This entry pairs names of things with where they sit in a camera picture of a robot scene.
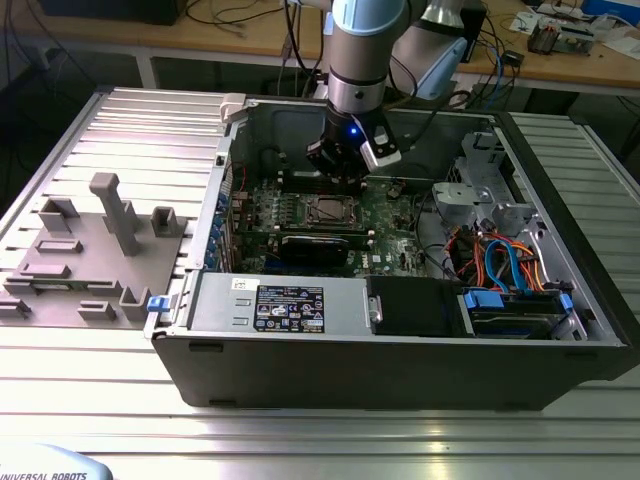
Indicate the silver CPU plate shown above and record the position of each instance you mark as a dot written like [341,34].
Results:
[342,216]

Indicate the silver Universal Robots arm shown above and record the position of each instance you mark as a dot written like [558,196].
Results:
[357,60]

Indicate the CPU socket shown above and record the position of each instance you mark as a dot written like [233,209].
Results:
[305,212]

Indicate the round coin battery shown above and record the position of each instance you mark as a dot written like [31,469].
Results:
[399,189]

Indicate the black graphics card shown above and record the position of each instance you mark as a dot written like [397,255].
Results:
[317,250]

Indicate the green motherboard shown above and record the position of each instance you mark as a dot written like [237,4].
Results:
[395,240]

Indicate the beige case latch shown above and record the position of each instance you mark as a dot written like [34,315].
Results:
[232,107]

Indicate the white labelled box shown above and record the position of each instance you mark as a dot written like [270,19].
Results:
[461,95]

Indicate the wooden desk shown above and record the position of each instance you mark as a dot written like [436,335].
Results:
[225,30]

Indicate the silver power supply unit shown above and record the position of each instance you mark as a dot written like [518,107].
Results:
[222,305]

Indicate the black computer tower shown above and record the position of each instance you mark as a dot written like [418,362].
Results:
[477,30]

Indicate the silver metal drive cage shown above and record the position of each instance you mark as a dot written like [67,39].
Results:
[525,220]

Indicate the small black box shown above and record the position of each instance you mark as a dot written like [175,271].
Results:
[513,58]

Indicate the hard disk in blue carrier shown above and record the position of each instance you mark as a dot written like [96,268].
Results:
[487,300]

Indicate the black open PC case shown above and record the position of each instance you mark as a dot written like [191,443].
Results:
[350,370]

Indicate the blue case latch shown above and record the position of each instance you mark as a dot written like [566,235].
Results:
[159,305]

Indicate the copper finned cooler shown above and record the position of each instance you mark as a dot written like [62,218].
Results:
[541,39]

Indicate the large black box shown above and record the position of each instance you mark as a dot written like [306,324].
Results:
[110,10]

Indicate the grey electronic device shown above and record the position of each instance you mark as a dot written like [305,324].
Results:
[575,40]

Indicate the grey parts rack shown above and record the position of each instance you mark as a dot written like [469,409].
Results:
[90,280]

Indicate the blue cardboard box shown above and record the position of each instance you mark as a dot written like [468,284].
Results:
[610,6]

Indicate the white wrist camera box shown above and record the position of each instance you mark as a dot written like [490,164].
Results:
[382,150]

